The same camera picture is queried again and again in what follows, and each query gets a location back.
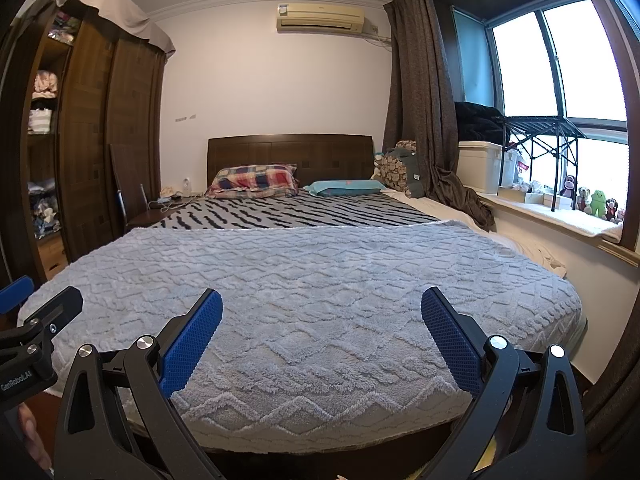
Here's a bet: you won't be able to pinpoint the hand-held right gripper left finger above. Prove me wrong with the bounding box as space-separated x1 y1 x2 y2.
52 288 226 480

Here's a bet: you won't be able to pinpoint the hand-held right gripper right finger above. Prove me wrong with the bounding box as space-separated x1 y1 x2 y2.
420 286 586 480

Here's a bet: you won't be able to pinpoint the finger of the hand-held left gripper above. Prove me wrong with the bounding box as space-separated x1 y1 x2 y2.
22 286 84 358
0 276 36 317

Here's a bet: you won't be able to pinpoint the person's left hand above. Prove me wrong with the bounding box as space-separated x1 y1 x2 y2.
17 402 54 473

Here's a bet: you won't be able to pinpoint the pile of mixed clothes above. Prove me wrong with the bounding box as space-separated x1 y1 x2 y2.
29 180 64 235

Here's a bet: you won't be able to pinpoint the dark wooden bedside table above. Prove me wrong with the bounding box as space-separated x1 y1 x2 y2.
125 205 177 234

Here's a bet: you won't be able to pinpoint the grey textured blanket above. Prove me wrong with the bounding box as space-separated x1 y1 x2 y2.
17 220 586 456

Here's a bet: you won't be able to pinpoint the beige boxes on sill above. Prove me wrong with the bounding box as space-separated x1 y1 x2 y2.
497 180 547 206

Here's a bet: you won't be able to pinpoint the brown curtain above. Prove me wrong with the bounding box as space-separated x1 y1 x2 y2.
382 0 497 233
580 0 640 456

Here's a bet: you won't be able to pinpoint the grey bag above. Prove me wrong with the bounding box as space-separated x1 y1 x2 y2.
397 150 427 199

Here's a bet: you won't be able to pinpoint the zebra-striped bed sheet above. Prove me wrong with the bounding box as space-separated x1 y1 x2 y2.
150 192 442 231

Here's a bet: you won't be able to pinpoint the wooden wardrobe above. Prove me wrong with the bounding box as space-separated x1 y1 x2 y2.
0 0 166 281

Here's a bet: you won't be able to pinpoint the white folded clothes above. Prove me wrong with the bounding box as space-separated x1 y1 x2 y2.
27 107 54 135

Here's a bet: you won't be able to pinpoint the white storage box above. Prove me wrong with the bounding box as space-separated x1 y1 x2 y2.
457 141 519 196

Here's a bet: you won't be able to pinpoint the plaid pillow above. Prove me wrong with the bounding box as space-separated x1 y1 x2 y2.
206 163 300 199

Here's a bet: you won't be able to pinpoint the wood-slice print cushion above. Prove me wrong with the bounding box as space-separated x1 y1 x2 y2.
374 140 419 194

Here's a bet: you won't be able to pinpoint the teal pillow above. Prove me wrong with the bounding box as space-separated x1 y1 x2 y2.
300 178 387 198

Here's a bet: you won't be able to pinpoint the pink folded clothes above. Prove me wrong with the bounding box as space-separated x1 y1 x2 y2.
32 70 61 101

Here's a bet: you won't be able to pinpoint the dark wooden headboard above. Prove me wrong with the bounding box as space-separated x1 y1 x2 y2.
207 133 376 196

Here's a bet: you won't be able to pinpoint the black coat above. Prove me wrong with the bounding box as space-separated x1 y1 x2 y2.
454 101 512 149

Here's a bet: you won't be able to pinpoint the black folding rack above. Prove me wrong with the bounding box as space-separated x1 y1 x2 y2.
492 115 587 212

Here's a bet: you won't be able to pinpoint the blue-grey roller blind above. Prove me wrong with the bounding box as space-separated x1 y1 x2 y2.
452 7 496 106

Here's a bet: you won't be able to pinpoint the grey cloth over wardrobe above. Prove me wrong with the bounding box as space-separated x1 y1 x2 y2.
55 0 177 56

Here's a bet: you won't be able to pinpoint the large window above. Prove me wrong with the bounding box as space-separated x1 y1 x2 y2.
487 0 632 211

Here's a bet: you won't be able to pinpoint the beige air conditioner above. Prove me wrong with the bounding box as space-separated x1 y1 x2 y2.
276 3 366 36

